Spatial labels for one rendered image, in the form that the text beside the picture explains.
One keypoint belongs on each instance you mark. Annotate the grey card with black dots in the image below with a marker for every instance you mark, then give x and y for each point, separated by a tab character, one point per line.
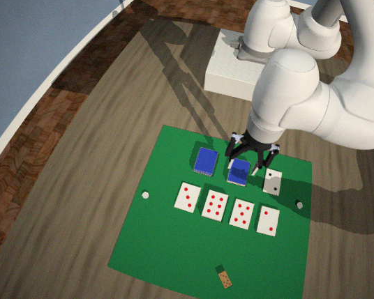
272	182

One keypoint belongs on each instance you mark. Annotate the green felt mat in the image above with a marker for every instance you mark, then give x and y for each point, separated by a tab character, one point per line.
184	252

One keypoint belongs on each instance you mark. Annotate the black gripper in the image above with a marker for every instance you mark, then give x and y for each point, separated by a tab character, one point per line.
248	143

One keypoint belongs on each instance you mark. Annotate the white playing card with red pips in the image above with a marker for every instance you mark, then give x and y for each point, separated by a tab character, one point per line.
215	205
187	197
268	221
241	214

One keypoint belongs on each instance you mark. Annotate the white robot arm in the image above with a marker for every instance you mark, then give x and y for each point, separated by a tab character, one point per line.
288	93

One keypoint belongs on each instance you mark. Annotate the blue card stack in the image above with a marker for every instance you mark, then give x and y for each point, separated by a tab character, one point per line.
206	160

